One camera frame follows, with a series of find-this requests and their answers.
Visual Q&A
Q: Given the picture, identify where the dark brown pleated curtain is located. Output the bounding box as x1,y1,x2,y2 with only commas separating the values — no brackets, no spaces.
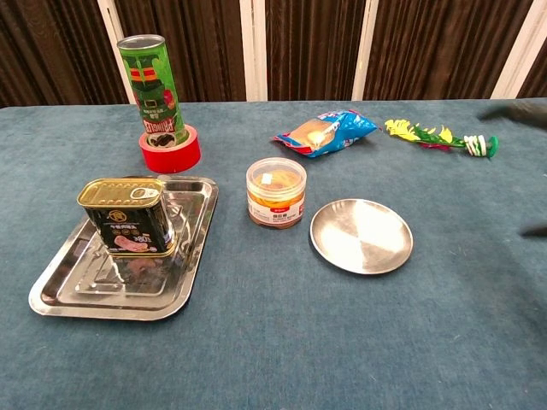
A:
0,0,547,108

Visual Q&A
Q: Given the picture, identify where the yellow green feather shuttlecock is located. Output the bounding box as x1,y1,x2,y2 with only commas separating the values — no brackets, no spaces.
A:
384,118,500,160

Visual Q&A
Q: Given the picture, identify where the rectangular steel tray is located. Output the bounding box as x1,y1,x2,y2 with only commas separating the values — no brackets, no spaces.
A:
28,174,220,321

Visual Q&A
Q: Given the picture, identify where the teal felt table cover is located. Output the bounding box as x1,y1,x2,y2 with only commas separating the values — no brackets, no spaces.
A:
0,97,547,410

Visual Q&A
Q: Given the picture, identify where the clear plastic rubber band jar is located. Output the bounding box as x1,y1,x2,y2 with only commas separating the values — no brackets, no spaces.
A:
245,156,308,230

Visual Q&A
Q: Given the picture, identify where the blue snack bag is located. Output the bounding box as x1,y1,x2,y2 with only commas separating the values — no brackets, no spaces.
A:
273,108,379,159

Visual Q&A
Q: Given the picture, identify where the black luncheon meat tin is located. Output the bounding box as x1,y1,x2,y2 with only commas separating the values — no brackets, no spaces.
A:
76,178,177,257

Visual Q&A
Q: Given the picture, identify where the round steel plate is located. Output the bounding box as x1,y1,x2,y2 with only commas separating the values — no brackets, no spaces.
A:
309,198,415,275

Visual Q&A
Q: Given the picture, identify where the red tape roll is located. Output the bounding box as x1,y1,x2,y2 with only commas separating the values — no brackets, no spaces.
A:
138,123,203,174

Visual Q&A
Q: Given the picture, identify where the green Pringles chip can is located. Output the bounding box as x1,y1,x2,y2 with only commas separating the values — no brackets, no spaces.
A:
116,33,192,150

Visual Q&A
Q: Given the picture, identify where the white partition post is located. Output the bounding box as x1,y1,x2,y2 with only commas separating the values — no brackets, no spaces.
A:
352,0,379,102
97,0,137,105
490,0,547,100
238,0,269,103

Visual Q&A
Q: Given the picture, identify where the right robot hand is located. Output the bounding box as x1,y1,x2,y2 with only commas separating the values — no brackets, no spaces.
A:
477,98,547,238

